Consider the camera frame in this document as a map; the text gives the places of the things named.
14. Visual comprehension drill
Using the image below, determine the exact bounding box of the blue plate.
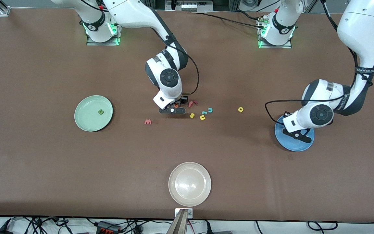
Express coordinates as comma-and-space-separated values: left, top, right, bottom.
274, 115, 315, 152

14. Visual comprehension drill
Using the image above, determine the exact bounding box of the beige plate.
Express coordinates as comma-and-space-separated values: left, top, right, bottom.
168, 162, 212, 207

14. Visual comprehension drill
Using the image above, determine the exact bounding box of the green plate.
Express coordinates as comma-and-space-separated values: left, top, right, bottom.
74, 95, 113, 132

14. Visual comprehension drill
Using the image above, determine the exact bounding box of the grey control box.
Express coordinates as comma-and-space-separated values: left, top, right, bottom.
173, 0, 214, 13

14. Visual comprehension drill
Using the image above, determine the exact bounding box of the black orange power strip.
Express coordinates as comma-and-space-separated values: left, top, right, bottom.
95, 221, 121, 234

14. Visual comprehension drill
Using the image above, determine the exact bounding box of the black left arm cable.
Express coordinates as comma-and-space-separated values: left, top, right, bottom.
265, 94, 346, 124

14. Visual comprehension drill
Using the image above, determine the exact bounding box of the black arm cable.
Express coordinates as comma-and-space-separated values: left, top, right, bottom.
164, 34, 200, 96
265, 94, 346, 124

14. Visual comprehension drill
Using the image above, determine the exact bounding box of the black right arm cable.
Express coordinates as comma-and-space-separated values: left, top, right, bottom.
164, 34, 200, 96

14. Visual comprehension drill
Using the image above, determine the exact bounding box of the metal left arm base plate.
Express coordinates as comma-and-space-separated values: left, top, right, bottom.
258, 15, 293, 49

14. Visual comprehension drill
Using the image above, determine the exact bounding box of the black cable on table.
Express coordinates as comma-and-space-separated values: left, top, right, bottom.
192, 12, 267, 29

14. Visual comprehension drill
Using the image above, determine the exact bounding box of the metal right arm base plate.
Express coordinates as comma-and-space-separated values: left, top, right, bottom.
86, 19, 122, 46

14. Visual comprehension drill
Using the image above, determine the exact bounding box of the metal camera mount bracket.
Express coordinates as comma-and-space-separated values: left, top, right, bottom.
175, 208, 193, 219

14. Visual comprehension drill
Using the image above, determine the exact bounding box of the grey camera pole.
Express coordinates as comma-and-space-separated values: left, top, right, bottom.
166, 209, 188, 234

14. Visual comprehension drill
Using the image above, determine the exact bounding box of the black looped floor cable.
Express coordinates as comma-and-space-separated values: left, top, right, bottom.
307, 221, 338, 231

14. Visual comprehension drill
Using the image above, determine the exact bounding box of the aluminium corner post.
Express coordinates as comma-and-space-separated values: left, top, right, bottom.
0, 0, 11, 17

